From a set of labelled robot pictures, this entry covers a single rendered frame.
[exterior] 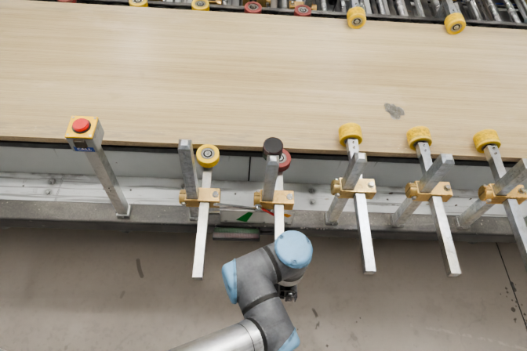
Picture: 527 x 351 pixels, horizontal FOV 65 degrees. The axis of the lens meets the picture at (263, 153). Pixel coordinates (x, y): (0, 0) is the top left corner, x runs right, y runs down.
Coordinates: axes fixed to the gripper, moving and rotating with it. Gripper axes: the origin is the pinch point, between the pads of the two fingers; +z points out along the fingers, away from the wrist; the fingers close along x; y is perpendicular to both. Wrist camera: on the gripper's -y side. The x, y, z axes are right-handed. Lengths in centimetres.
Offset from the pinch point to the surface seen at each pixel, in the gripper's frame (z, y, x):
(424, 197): -13, -26, 46
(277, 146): -28.7, -32.0, -3.1
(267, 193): -10.0, -26.5, -4.7
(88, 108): -9, -60, -70
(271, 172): -23.4, -26.2, -4.3
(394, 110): -10, -65, 44
